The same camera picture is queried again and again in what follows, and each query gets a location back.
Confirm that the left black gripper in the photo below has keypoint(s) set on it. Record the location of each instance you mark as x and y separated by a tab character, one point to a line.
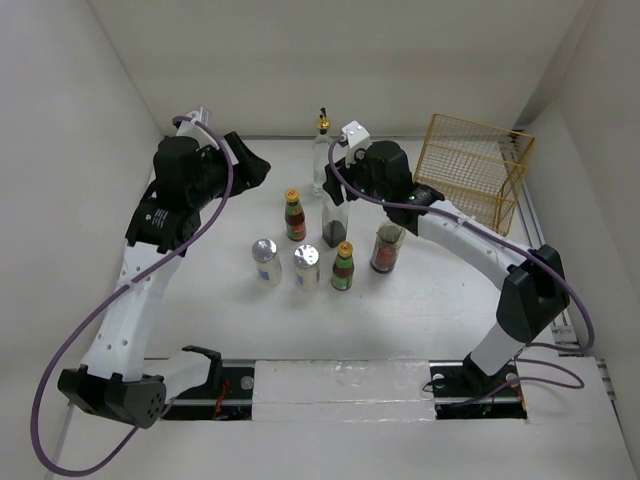
250	170

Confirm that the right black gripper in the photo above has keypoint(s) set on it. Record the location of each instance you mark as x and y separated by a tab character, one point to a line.
332	183

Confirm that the dark sauce glass bottle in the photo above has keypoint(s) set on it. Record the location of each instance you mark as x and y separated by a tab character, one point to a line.
334	221

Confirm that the clear liquid glass bottle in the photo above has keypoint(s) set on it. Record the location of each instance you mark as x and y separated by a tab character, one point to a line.
320	148

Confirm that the red label soy sauce bottle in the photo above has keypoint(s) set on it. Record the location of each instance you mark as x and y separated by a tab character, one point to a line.
388	242

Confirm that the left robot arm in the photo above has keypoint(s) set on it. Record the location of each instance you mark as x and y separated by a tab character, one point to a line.
113	380

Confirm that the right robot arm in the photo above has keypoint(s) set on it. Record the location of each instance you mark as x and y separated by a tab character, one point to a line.
531	282

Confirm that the yellow cap sauce bottle rear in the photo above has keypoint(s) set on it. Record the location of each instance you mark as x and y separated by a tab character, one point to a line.
294	215

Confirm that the yellow cap sauce bottle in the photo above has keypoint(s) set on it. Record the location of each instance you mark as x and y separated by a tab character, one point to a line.
343	267
294	215

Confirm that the yellow cap sauce bottle front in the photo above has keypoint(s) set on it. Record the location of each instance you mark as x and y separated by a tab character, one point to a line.
343	267

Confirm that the silver lid shaker left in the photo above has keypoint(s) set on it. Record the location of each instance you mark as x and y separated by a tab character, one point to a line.
266	257

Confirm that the silver lid shaker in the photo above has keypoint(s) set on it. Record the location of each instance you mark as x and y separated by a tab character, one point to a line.
266	257
306	259

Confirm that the silver lid shaker right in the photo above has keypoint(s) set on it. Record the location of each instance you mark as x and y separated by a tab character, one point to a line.
306	259

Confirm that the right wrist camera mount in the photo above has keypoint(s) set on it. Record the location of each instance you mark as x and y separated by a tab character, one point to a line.
356	140

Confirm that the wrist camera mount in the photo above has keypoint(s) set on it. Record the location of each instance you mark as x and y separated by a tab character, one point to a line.
198	114
356	140

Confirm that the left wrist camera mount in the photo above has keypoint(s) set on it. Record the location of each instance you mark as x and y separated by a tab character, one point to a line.
198	114

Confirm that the yellow wire rack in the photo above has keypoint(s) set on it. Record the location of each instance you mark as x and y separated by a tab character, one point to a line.
480	168

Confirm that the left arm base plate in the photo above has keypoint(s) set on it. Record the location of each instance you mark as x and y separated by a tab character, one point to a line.
232	400

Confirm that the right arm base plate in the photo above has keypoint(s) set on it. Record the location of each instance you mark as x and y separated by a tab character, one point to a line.
457	395

